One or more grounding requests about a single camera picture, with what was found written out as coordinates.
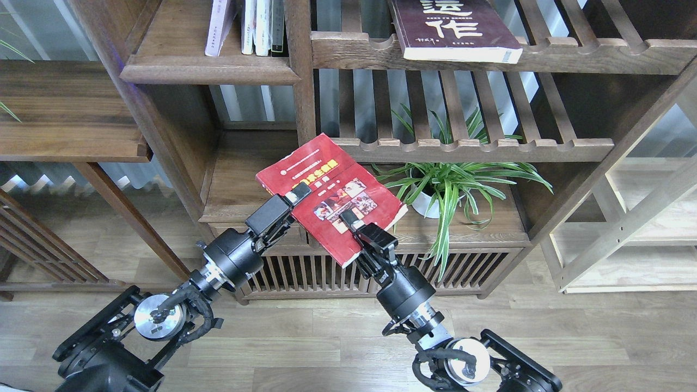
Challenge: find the slatted cabinet door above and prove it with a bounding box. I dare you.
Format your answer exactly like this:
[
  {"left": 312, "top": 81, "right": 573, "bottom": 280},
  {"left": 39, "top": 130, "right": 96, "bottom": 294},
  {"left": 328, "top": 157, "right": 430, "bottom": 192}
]
[
  {"left": 237, "top": 247, "right": 379, "bottom": 300},
  {"left": 396, "top": 248, "right": 522, "bottom": 298}
]

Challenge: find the dark upright book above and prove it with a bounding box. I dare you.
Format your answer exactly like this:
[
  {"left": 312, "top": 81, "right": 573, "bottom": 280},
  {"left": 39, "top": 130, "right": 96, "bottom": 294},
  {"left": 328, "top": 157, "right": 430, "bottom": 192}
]
[{"left": 270, "top": 0, "right": 289, "bottom": 58}]

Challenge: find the dark slatted wooden panel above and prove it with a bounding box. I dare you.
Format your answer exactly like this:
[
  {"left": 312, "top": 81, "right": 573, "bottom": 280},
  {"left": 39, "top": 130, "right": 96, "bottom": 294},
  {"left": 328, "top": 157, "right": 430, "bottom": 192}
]
[{"left": 1, "top": 191, "right": 123, "bottom": 301}]

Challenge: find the red paperback book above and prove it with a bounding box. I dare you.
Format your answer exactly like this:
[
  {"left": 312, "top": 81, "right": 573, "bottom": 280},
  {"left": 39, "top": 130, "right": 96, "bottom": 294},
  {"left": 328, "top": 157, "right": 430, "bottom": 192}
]
[{"left": 256, "top": 133, "right": 408, "bottom": 267}]

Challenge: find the white plant pot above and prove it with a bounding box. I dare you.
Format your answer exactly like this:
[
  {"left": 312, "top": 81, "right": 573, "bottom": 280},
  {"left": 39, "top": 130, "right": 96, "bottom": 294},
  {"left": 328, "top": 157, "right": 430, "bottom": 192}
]
[{"left": 409, "top": 169, "right": 460, "bottom": 220}]

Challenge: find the dark maroon book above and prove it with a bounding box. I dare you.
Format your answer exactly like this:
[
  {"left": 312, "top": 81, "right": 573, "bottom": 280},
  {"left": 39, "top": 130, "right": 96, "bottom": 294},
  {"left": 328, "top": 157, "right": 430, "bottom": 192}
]
[{"left": 388, "top": 1, "right": 523, "bottom": 64}]

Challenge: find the white upright book left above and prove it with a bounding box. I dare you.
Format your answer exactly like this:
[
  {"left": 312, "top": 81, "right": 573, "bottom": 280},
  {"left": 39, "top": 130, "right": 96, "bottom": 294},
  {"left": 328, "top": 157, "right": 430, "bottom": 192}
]
[{"left": 241, "top": 0, "right": 257, "bottom": 55}]

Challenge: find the right slatted cabinet door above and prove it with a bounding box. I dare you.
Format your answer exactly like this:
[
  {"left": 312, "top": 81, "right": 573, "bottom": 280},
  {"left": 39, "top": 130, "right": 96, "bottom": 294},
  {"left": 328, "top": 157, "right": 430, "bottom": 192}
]
[{"left": 396, "top": 248, "right": 522, "bottom": 298}]

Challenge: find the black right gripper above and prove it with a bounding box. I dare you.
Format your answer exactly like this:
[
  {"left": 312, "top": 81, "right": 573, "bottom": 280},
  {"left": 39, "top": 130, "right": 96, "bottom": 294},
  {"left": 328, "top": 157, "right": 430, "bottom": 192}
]
[{"left": 339, "top": 211, "right": 436, "bottom": 330}]

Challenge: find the left slatted cabinet door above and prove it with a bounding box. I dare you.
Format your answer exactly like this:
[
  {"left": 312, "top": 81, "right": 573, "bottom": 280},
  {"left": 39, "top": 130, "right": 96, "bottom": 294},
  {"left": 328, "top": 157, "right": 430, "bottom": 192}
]
[{"left": 237, "top": 247, "right": 379, "bottom": 300}]

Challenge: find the white paperback book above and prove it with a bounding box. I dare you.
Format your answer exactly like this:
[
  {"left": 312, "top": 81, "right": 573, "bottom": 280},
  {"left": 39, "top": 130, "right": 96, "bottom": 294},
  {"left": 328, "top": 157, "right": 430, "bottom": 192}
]
[{"left": 204, "top": 1, "right": 237, "bottom": 57}]

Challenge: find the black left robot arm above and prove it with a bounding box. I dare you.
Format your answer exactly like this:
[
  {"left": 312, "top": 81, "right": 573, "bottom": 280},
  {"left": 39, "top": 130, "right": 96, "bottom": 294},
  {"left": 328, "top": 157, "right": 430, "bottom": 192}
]
[{"left": 53, "top": 184, "right": 310, "bottom": 391}]

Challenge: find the white upright book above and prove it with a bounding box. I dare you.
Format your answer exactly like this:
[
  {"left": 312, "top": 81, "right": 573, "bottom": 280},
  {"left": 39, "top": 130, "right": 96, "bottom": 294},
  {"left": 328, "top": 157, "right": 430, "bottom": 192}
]
[
  {"left": 241, "top": 0, "right": 257, "bottom": 55},
  {"left": 254, "top": 0, "right": 272, "bottom": 57}
]

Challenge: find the light wooden rack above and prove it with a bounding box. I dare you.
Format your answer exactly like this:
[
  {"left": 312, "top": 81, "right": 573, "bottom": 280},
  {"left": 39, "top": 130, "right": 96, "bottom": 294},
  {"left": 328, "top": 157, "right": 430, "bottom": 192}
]
[{"left": 541, "top": 83, "right": 696, "bottom": 293}]

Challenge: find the dark wooden side shelf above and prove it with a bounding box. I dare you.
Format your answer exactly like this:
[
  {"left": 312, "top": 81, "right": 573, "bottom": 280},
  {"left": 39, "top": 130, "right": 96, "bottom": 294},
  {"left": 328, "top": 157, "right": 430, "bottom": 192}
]
[{"left": 2, "top": 60, "right": 189, "bottom": 283}]

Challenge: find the white upright book middle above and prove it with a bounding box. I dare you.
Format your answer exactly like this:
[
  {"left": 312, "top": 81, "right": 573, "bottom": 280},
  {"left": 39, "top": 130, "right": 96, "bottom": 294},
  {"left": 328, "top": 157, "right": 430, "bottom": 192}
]
[{"left": 254, "top": 0, "right": 272, "bottom": 57}]

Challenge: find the dark wooden bookshelf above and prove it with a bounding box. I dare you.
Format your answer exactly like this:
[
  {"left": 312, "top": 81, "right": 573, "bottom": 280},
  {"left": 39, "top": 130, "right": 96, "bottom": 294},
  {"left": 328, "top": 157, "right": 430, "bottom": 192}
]
[{"left": 69, "top": 1, "right": 695, "bottom": 279}]

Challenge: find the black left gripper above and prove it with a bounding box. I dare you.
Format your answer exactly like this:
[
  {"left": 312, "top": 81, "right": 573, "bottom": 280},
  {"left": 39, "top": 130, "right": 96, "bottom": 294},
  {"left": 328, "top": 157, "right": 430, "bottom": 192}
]
[{"left": 204, "top": 182, "right": 311, "bottom": 284}]

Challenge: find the green spider plant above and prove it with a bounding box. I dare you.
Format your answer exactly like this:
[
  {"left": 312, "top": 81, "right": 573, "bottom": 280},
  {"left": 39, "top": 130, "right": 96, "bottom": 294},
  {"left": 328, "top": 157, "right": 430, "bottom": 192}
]
[{"left": 370, "top": 103, "right": 554, "bottom": 281}]

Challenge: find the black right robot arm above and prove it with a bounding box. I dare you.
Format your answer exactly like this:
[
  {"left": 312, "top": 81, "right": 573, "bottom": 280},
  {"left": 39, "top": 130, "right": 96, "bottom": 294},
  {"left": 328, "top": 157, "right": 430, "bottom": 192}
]
[{"left": 341, "top": 211, "right": 563, "bottom": 391}]

